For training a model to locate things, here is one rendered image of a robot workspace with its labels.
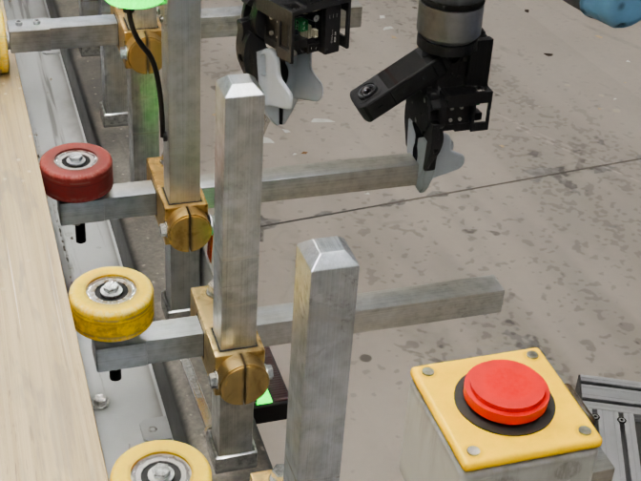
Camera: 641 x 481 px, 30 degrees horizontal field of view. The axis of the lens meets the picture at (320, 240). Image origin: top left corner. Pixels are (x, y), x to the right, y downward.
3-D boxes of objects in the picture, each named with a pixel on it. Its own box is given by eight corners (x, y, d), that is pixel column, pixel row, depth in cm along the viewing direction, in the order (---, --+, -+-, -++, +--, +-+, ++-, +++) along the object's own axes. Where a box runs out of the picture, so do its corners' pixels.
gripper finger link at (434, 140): (440, 176, 145) (446, 111, 140) (427, 177, 144) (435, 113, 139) (425, 156, 148) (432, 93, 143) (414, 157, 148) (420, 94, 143)
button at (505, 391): (523, 377, 59) (527, 350, 58) (559, 431, 56) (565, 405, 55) (447, 389, 58) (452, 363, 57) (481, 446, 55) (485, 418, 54)
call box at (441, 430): (515, 455, 65) (539, 344, 60) (575, 553, 59) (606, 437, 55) (394, 478, 63) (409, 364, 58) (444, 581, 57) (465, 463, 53)
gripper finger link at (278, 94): (280, 149, 119) (282, 63, 114) (247, 126, 123) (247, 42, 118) (306, 141, 121) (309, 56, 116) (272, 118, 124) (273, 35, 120)
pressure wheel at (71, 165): (110, 218, 144) (106, 135, 138) (120, 255, 138) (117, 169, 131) (42, 225, 142) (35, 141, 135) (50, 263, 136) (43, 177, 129)
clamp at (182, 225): (187, 188, 146) (187, 153, 143) (212, 250, 136) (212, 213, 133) (141, 194, 145) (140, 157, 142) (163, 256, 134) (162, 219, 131)
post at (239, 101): (242, 470, 130) (255, 68, 103) (250, 492, 127) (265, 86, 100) (211, 474, 129) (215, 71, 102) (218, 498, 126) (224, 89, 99)
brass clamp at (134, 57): (153, 29, 160) (152, -8, 157) (172, 73, 150) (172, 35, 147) (106, 31, 159) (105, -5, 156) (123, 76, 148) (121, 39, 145)
